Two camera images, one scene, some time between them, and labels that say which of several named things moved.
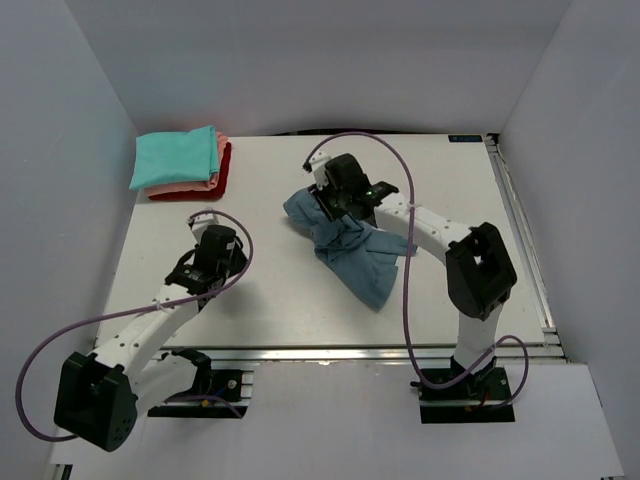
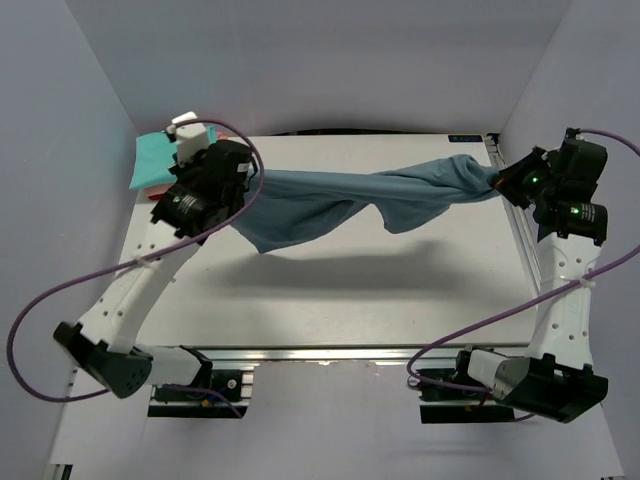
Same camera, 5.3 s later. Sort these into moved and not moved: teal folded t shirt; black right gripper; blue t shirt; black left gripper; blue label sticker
Moved: blue t shirt; black left gripper; black right gripper
Not moved: blue label sticker; teal folded t shirt
